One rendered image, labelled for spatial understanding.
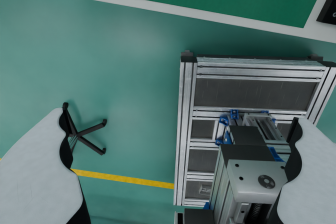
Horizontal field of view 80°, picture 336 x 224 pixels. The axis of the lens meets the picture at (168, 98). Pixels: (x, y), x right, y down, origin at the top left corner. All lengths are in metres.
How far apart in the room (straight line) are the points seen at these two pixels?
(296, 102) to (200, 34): 0.70
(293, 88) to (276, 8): 0.84
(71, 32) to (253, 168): 1.25
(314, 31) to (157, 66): 0.95
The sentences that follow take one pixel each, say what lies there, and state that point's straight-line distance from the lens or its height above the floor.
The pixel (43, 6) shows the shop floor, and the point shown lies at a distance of 1.49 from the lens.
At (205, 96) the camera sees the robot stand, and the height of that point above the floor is 0.21.
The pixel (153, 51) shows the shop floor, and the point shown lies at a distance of 1.32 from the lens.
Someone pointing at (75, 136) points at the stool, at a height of 0.09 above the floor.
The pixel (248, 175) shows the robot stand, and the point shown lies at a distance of 0.51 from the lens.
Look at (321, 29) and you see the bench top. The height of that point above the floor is 0.75.
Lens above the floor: 1.26
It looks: 60 degrees down
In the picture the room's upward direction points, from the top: 175 degrees counter-clockwise
